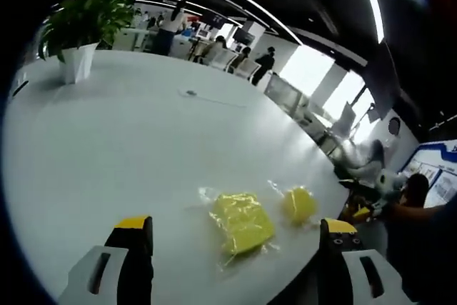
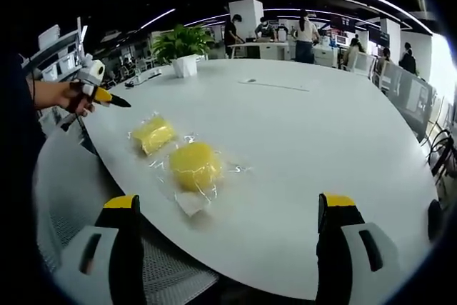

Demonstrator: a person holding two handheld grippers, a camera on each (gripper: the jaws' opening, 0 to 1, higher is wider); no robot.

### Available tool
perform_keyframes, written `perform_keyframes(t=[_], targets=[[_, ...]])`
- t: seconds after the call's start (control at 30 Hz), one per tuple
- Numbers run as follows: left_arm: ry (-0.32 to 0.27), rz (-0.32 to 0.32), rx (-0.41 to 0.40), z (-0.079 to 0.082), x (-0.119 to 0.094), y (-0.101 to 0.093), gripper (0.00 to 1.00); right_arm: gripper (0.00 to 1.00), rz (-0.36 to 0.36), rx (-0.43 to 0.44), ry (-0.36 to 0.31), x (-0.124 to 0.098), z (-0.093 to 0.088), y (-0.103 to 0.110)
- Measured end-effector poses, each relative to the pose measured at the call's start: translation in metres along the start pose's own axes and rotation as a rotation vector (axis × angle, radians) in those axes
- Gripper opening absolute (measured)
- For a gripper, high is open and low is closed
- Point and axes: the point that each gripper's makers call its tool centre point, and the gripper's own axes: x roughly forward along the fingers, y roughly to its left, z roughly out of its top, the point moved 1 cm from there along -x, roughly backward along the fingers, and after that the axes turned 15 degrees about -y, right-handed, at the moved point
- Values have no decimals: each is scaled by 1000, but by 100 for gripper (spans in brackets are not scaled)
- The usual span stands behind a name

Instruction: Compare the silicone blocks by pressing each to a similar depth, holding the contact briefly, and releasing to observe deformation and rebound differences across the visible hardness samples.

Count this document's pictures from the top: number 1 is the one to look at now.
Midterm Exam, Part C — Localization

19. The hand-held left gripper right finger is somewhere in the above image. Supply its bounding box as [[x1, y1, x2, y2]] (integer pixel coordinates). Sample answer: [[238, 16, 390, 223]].
[[313, 218, 412, 305]]

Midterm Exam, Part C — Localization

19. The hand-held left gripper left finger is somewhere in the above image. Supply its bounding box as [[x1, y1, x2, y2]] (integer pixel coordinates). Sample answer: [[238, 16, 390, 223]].
[[58, 215, 155, 305]]

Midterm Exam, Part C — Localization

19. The round yellow silicone block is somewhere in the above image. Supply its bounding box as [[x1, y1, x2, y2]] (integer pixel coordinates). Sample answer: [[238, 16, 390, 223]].
[[281, 186, 318, 226]]

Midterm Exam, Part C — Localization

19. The rectangular yellow silicone block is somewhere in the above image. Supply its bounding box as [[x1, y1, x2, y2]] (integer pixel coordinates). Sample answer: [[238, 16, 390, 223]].
[[209, 192, 276, 258]]

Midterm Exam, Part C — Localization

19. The person's right hand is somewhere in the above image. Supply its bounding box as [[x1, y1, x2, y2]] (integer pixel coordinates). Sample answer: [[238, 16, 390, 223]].
[[401, 173, 430, 209]]

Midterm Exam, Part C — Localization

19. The glass partition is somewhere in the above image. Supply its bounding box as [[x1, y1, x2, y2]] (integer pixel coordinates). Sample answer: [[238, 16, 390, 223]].
[[264, 74, 305, 114]]

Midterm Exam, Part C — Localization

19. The long ceiling light strip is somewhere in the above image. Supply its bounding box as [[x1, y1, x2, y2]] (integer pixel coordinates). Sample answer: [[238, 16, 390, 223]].
[[351, 0, 386, 44]]

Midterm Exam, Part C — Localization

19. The dark computer monitor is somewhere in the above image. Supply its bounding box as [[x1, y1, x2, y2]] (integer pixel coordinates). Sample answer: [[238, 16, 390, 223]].
[[201, 10, 226, 30], [233, 27, 256, 44]]

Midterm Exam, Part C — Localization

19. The small black object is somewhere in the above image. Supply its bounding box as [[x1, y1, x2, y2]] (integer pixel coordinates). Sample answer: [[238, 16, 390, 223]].
[[11, 79, 30, 98]]

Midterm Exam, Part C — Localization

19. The white plant pot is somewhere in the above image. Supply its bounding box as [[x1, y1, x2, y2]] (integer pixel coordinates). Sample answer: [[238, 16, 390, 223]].
[[60, 42, 99, 85]]

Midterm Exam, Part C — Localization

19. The green potted plant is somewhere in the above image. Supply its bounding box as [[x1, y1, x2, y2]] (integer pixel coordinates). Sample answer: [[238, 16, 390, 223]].
[[38, 0, 137, 64]]

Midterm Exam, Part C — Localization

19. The blue wall display board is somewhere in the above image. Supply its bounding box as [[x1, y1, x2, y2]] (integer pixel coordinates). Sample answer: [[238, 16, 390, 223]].
[[398, 139, 457, 210]]

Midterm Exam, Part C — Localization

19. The thin grey cable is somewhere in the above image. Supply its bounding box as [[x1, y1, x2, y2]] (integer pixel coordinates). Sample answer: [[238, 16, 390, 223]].
[[177, 88, 248, 108]]

